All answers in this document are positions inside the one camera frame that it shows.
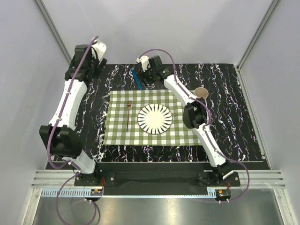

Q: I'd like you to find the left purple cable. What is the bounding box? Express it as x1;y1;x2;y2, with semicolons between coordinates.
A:
46;35;100;223

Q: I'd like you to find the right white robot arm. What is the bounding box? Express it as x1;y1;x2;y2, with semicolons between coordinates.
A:
136;55;233;186

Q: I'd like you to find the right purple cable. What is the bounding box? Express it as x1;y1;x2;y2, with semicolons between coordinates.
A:
137;48;251;204

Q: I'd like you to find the aluminium frame post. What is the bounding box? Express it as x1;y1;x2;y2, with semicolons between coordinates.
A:
33;0;72;66
236;0;281;70

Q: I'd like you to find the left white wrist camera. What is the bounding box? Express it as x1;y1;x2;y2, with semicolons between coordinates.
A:
91;42;107;61

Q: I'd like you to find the brown wooden fork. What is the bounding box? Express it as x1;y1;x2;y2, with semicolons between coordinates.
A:
126;100;132;131

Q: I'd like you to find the green checkered cloth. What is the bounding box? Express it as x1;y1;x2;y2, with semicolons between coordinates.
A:
104;90;201;146

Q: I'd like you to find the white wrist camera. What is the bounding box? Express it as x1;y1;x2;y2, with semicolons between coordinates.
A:
91;42;107;61
136;55;151;72

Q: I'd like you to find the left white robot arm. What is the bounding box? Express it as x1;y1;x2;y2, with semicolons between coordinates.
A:
39;42;107;186

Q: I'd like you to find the purple cable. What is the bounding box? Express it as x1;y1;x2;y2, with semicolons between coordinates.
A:
137;48;251;204
46;35;100;223

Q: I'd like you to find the left aluminium frame post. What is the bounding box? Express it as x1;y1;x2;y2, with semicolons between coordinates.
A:
33;0;72;66

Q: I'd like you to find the right aluminium frame post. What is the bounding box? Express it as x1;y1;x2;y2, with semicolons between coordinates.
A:
236;0;281;70

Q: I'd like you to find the blue plastic knife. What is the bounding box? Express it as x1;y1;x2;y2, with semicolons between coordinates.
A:
131;69;143;90

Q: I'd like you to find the aluminium front rail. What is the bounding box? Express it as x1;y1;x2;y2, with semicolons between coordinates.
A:
31;170;285;198

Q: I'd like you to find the beige paper cup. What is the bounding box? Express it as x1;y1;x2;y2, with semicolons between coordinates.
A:
194;87;209;100

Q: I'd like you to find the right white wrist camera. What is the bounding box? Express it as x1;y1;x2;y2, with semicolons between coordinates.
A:
136;55;151;72

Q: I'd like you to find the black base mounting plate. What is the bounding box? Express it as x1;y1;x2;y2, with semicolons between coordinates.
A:
75;162;240;187

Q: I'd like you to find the white blue striped plate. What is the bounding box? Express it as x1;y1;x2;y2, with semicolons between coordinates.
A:
137;103;173;135

